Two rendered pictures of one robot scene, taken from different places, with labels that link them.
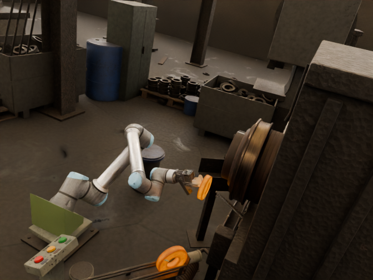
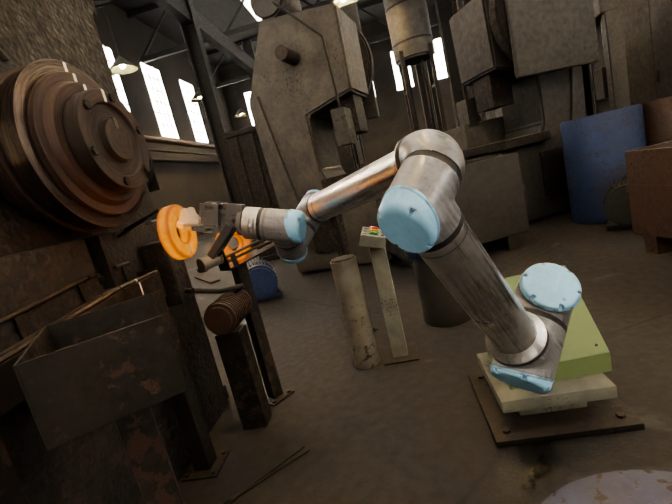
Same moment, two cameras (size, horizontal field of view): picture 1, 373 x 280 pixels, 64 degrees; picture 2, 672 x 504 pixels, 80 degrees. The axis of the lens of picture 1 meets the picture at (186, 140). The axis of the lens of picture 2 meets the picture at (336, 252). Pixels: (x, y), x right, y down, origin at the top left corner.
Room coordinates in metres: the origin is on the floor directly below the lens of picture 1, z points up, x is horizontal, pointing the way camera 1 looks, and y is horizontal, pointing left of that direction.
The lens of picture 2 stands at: (2.75, 0.02, 0.87)
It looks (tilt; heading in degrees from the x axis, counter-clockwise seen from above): 10 degrees down; 169
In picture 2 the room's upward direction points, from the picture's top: 14 degrees counter-clockwise
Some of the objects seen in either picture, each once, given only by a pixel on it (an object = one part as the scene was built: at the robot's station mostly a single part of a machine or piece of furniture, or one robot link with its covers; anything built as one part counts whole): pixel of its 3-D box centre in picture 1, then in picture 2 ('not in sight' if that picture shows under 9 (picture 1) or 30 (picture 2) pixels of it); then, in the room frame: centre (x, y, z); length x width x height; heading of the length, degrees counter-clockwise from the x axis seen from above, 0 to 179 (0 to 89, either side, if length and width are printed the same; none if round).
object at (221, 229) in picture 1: (221, 248); (166, 273); (1.21, -0.30, 0.68); 0.11 x 0.08 x 0.24; 70
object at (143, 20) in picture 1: (130, 51); not in sight; (5.09, 1.23, 0.75); 0.70 x 0.48 x 1.50; 160
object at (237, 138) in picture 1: (233, 155); (112, 141); (1.47, -0.28, 1.11); 0.28 x 0.06 x 0.28; 160
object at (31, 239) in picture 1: (61, 231); (540, 389); (1.68, 0.80, 0.04); 0.40 x 0.40 x 0.08; 70
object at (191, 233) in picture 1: (207, 204); (159, 490); (1.97, -0.28, 0.36); 0.26 x 0.20 x 0.72; 15
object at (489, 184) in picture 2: not in sight; (443, 210); (-0.44, 1.67, 0.39); 1.03 x 0.83 x 0.77; 85
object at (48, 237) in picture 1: (61, 226); (537, 372); (1.68, 0.80, 0.10); 0.32 x 0.32 x 0.04; 70
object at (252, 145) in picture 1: (251, 161); (82, 149); (1.44, -0.37, 1.11); 0.47 x 0.06 x 0.47; 160
